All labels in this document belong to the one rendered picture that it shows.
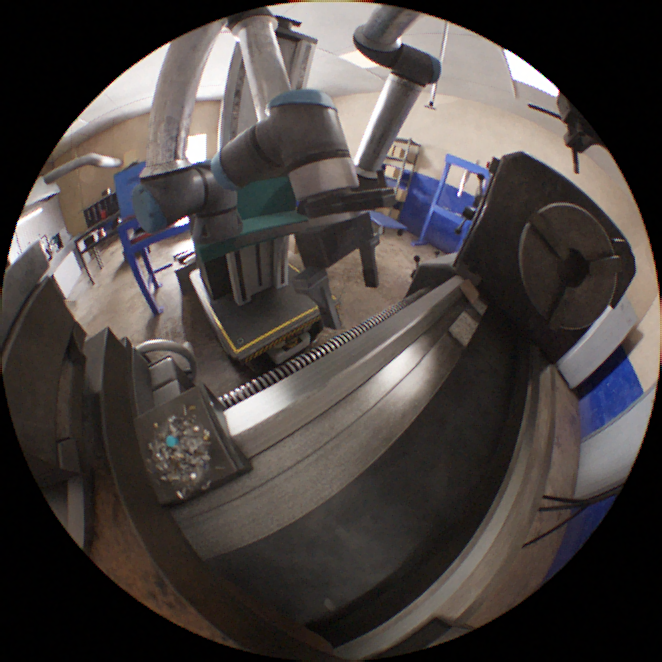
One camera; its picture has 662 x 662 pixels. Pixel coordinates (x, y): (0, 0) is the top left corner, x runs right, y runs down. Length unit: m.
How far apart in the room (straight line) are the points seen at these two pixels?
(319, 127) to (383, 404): 0.35
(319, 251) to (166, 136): 0.47
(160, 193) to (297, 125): 0.37
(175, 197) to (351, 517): 0.73
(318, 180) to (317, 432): 0.29
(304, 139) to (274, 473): 0.37
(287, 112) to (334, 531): 0.56
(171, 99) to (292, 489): 0.69
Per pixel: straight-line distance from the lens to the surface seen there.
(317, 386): 0.22
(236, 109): 0.90
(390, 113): 0.76
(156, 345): 0.44
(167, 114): 0.57
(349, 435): 0.23
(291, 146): 0.27
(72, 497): 0.22
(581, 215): 0.49
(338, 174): 0.26
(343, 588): 0.41
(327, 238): 0.25
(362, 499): 0.35
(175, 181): 0.55
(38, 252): 0.22
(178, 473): 0.21
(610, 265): 0.50
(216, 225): 0.67
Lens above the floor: 1.05
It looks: 48 degrees down
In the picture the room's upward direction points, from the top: 13 degrees clockwise
